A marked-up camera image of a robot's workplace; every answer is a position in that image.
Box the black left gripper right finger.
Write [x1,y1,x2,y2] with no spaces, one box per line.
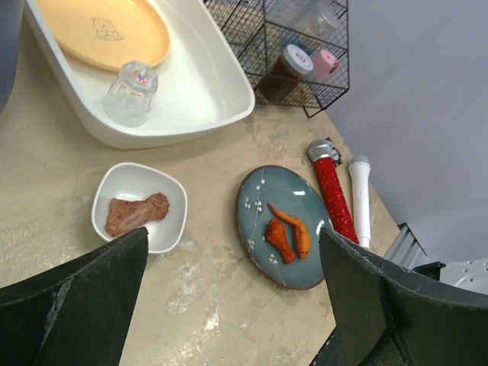
[318,228,487,365]

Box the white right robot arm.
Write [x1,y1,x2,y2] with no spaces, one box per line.
[413,258,488,294]

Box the left orange chicken piece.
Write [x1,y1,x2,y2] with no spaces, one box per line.
[265,218,296,265]

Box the pink lid spice jar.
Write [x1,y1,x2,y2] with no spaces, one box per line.
[308,50,339,82]

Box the black wire basket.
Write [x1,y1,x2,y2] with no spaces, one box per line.
[205,1,349,117]

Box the red glitter tube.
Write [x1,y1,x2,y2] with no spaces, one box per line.
[307,140,359,244]

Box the blue trash bin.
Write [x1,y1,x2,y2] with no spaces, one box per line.
[0,0,24,111]

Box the white plastic tub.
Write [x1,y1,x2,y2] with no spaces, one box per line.
[24,1,255,149]

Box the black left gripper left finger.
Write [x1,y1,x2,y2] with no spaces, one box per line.
[1,227,149,365]

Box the clear wine glass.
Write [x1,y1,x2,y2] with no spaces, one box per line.
[102,61,159,128]

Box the blue ceramic plate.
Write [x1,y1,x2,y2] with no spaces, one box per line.
[236,165,332,290]

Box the white plastic tube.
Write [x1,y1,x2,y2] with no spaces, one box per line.
[348,155,371,249]

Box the yellow plastic plate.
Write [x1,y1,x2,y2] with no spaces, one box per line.
[37,0,171,72]

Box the small white green bowl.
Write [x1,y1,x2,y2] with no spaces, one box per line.
[91,162,188,254]

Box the orange chicken piece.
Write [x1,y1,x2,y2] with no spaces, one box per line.
[265,218,296,265]
[268,203,311,259]

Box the pink meat piece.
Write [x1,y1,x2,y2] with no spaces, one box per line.
[105,192,170,237]

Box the right orange chicken piece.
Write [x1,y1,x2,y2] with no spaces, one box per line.
[268,203,311,259]

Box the red label brown jar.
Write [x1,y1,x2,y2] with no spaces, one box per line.
[258,44,313,103]

